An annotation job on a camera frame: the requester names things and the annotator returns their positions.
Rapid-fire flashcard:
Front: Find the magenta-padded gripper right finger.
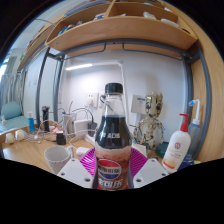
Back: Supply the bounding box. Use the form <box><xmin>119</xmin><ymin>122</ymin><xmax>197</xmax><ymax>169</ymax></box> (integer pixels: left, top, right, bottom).
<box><xmin>128</xmin><ymin>147</ymin><xmax>170</xmax><ymax>190</ymax></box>

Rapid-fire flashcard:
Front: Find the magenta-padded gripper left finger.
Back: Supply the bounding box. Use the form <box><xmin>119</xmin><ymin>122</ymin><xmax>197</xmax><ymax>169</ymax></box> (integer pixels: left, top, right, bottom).
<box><xmin>56</xmin><ymin>147</ymin><xmax>100</xmax><ymax>190</ymax></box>

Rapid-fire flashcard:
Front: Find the cola bottle with black cap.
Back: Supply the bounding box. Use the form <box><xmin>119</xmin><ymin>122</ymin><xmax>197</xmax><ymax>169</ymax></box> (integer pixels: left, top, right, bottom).
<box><xmin>94</xmin><ymin>82</ymin><xmax>133</xmax><ymax>191</ymax></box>

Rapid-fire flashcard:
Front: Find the small white oval case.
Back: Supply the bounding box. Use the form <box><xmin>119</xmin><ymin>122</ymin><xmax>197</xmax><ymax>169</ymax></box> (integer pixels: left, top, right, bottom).
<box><xmin>75</xmin><ymin>146</ymin><xmax>90</xmax><ymax>157</ymax></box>

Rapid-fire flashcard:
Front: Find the speckled white cup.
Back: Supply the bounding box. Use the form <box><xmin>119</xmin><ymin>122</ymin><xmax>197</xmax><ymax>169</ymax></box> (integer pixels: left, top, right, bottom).
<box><xmin>43</xmin><ymin>145</ymin><xmax>72</xmax><ymax>175</ymax></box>

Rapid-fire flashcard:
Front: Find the white pump bottle, red pump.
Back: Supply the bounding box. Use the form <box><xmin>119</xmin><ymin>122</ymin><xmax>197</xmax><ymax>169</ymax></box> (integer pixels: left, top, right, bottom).
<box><xmin>162</xmin><ymin>113</ymin><xmax>192</xmax><ymax>173</ymax></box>

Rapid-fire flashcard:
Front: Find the small black box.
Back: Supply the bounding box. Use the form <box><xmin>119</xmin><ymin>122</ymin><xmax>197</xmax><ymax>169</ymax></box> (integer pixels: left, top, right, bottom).
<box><xmin>55</xmin><ymin>131</ymin><xmax>67</xmax><ymax>146</ymax></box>

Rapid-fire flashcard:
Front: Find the white power strip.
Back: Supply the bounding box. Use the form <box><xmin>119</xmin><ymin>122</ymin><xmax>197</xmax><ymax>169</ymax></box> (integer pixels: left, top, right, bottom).
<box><xmin>83</xmin><ymin>133</ymin><xmax>98</xmax><ymax>148</ymax></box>

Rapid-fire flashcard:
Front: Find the blue box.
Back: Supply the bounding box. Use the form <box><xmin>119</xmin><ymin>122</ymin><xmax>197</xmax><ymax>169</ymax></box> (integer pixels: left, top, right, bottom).
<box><xmin>178</xmin><ymin>159</ymin><xmax>195</xmax><ymax>172</ymax></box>

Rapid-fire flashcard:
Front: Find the white charger block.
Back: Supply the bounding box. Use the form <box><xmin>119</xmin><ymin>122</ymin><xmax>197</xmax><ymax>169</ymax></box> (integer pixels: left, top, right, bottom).
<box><xmin>72</xmin><ymin>119</ymin><xmax>90</xmax><ymax>138</ymax></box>

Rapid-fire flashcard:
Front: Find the tree creature figure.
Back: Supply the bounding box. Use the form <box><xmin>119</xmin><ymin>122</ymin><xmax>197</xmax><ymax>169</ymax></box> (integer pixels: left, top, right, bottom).
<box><xmin>134</xmin><ymin>92</ymin><xmax>165</xmax><ymax>158</ymax></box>

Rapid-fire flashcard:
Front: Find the black power adapter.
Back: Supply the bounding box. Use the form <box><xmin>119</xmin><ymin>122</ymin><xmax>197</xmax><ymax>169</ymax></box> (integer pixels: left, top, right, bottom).
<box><xmin>87</xmin><ymin>121</ymin><xmax>98</xmax><ymax>138</ymax></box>

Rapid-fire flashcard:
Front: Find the clear blue spray bottle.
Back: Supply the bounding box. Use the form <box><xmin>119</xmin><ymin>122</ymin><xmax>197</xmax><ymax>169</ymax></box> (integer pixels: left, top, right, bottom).
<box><xmin>186</xmin><ymin>98</ymin><xmax>203</xmax><ymax>161</ymax></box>

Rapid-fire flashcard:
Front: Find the black upright electric device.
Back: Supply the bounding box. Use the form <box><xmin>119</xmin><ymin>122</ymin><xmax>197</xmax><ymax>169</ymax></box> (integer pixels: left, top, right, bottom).
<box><xmin>41</xmin><ymin>105</ymin><xmax>51</xmax><ymax>133</ymax></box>

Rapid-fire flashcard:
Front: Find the small blue tube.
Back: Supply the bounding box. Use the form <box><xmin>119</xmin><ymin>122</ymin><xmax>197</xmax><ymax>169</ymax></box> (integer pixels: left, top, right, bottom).
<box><xmin>27</xmin><ymin>111</ymin><xmax>36</xmax><ymax>134</ymax></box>

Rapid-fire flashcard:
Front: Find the white paper card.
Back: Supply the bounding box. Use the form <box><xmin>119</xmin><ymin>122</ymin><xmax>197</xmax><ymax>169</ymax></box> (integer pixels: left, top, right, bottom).
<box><xmin>130</xmin><ymin>94</ymin><xmax>147</xmax><ymax>116</ymax></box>

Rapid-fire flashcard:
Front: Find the teal chair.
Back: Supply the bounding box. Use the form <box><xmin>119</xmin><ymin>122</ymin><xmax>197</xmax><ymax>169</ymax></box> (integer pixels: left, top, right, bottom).
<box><xmin>0</xmin><ymin>100</ymin><xmax>29</xmax><ymax>134</ymax></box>

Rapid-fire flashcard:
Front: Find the wooden wardrobe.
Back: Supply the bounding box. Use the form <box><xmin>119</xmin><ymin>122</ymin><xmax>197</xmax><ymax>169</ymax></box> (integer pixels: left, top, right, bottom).
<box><xmin>163</xmin><ymin>0</ymin><xmax>224</xmax><ymax>164</ymax></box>

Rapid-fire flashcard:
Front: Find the white desk lamp bar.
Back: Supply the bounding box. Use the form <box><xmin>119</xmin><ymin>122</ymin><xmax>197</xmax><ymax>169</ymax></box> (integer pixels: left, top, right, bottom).
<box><xmin>64</xmin><ymin>59</ymin><xmax>131</xmax><ymax>114</ymax></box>

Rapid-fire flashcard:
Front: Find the narrow wooden shelf unit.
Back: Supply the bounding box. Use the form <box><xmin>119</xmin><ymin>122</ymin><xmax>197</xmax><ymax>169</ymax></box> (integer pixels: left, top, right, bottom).
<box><xmin>16</xmin><ymin>23</ymin><xmax>64</xmax><ymax>73</ymax></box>

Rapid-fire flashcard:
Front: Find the wooden shelf unit with items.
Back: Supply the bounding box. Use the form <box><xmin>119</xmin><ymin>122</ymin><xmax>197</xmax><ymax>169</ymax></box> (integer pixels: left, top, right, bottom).
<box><xmin>44</xmin><ymin>0</ymin><xmax>199</xmax><ymax>53</ymax></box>

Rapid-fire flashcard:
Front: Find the white wall socket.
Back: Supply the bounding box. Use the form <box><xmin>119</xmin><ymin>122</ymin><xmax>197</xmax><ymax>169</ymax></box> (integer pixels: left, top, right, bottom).
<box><xmin>84</xmin><ymin>92</ymin><xmax>100</xmax><ymax>108</ymax></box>

